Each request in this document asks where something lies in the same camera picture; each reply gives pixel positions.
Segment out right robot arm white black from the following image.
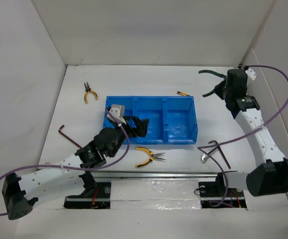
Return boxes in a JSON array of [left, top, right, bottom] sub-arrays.
[[214, 69, 288, 197]]

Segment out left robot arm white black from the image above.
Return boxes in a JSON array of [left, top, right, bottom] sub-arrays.
[[2, 116, 149, 220]]

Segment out large yellow needle-nose pliers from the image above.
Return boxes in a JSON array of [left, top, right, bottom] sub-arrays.
[[135, 146, 166, 168]]

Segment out dark green cutting pliers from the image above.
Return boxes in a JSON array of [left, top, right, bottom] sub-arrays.
[[198, 70, 227, 100]]

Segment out small yellow needle-nose pliers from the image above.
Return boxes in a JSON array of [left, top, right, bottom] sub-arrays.
[[84, 82, 98, 104]]

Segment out left brown hex key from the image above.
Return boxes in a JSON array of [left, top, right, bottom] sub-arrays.
[[58, 124, 82, 149]]

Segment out yellow utility knife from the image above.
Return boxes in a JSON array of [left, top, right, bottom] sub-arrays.
[[177, 91, 190, 97]]

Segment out blue bin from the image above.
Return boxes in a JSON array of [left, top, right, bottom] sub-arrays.
[[135, 96, 164, 145], [164, 96, 198, 145], [102, 96, 137, 144]]

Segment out blue bin left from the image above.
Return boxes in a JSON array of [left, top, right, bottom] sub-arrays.
[[102, 96, 137, 144]]

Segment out blue bin right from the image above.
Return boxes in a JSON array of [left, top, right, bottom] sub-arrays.
[[164, 96, 198, 145]]

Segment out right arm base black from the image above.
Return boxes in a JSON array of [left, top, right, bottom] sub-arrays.
[[194, 181, 247, 209]]

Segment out right brown hex key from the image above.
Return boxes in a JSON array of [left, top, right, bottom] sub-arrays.
[[208, 140, 231, 169]]

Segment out aluminium rail front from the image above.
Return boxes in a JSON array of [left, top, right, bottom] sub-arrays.
[[92, 171, 217, 179]]

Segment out blue bin middle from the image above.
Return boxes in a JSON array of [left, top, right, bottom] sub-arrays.
[[135, 96, 164, 145]]

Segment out brown hex key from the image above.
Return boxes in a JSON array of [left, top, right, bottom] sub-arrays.
[[58, 124, 82, 149], [208, 140, 231, 169]]

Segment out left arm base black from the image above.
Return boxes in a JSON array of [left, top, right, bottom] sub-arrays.
[[63, 182, 111, 210]]

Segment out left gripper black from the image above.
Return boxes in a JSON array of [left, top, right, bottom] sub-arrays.
[[108, 116, 148, 158]]

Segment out silver metal tool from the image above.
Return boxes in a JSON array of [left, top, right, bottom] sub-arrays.
[[200, 154, 209, 164]]

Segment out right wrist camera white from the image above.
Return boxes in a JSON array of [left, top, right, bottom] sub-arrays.
[[245, 68, 256, 81]]

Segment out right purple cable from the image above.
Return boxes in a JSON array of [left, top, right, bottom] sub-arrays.
[[197, 65, 288, 208]]

